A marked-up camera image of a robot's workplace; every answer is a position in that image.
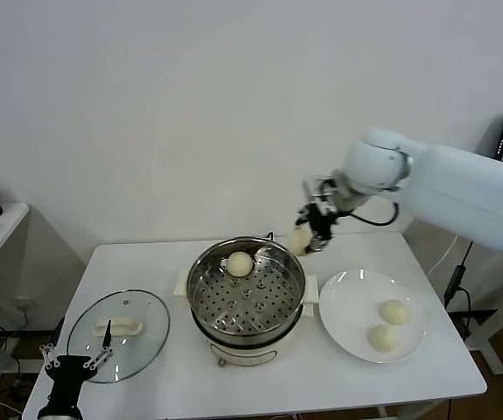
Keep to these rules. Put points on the white wall socket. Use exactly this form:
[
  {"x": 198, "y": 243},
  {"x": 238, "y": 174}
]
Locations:
[{"x": 22, "y": 302}]

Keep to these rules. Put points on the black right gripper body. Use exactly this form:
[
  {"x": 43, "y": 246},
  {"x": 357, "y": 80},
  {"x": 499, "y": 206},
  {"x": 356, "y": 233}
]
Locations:
[{"x": 321, "y": 221}]

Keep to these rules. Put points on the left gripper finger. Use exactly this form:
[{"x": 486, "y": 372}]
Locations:
[
  {"x": 106, "y": 339},
  {"x": 49, "y": 356}
]

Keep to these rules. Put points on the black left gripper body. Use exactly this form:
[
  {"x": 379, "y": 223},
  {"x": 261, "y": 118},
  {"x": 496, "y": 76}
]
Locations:
[{"x": 67, "y": 372}]

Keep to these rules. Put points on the perforated steel steamer basket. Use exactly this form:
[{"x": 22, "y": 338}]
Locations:
[{"x": 246, "y": 302}]

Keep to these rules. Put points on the white side table with label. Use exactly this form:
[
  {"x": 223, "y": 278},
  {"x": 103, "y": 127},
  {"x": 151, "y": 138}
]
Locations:
[{"x": 489, "y": 350}]

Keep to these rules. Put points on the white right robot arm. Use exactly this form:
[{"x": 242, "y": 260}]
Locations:
[{"x": 452, "y": 184}]

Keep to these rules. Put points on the white electric cooker pot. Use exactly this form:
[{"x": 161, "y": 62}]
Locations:
[{"x": 242, "y": 352}]

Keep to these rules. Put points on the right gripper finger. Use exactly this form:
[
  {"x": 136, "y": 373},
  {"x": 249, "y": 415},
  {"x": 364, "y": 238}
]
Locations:
[
  {"x": 321, "y": 244},
  {"x": 303, "y": 219}
]

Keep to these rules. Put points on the white steamed baozi bun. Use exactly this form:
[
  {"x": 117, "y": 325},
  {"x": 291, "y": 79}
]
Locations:
[
  {"x": 298, "y": 242},
  {"x": 381, "y": 338},
  {"x": 393, "y": 312},
  {"x": 239, "y": 263}
]

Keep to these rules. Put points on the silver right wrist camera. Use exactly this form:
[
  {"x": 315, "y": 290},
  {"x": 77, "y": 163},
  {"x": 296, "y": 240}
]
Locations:
[{"x": 316, "y": 192}]

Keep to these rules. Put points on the white round plate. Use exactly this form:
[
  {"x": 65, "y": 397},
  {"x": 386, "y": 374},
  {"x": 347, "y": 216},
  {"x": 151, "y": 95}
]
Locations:
[{"x": 351, "y": 315}]

